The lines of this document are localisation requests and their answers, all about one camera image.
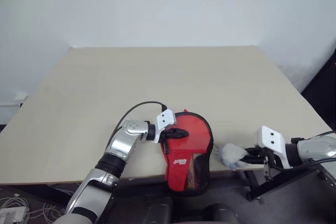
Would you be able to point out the black table leg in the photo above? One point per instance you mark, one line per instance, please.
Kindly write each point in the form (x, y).
(278, 184)

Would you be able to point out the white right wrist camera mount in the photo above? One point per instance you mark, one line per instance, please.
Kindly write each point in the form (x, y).
(270, 137)

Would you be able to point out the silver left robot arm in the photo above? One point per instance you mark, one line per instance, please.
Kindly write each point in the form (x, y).
(120, 145)

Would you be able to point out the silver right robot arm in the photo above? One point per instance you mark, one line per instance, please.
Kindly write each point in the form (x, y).
(315, 148)

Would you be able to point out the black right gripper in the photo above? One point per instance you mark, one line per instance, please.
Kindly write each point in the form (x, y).
(266, 154)

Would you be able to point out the dark rounded shape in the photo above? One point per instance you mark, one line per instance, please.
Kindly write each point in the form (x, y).
(223, 213)

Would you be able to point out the grey cloth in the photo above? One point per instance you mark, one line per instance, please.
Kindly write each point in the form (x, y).
(232, 155)

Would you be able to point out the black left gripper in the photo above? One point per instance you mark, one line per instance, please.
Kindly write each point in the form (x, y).
(166, 134)

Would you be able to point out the red mesh pouch bag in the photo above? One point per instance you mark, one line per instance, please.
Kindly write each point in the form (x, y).
(189, 145)

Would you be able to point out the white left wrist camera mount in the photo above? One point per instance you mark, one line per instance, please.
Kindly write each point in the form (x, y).
(164, 119)

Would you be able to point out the white wall socket box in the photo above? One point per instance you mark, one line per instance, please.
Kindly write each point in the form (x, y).
(20, 96)

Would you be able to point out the white power adapter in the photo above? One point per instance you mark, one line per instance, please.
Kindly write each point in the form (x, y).
(13, 214)

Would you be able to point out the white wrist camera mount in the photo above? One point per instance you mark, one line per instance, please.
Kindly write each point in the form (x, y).
(164, 119)
(270, 137)

